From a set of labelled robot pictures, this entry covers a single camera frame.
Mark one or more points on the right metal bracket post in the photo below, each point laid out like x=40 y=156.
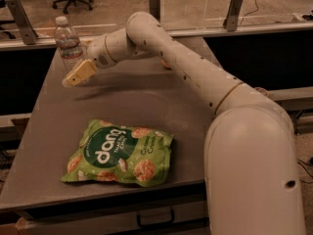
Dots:
x=231 y=21

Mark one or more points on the metal side rail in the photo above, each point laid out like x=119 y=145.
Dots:
x=294 y=99

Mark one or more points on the green dang snack bag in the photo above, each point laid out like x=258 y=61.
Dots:
x=129 y=155

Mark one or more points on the metal bracket post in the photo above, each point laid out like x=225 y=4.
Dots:
x=154 y=6
x=231 y=21
x=29 y=36

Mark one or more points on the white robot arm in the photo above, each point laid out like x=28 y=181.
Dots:
x=250 y=164

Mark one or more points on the black drawer handle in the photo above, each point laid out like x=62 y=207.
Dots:
x=154 y=218

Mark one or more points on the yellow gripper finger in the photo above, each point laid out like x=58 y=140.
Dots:
x=80 y=73

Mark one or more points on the middle metal bracket post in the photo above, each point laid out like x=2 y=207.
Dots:
x=154 y=6

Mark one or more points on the left metal bracket post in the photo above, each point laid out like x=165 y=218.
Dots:
x=29 y=36

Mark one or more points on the clear plastic water bottle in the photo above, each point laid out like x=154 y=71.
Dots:
x=68 y=44

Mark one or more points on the orange fruit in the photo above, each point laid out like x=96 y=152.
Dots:
x=165 y=64

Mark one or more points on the orange tape roll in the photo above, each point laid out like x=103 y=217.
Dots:
x=262 y=91

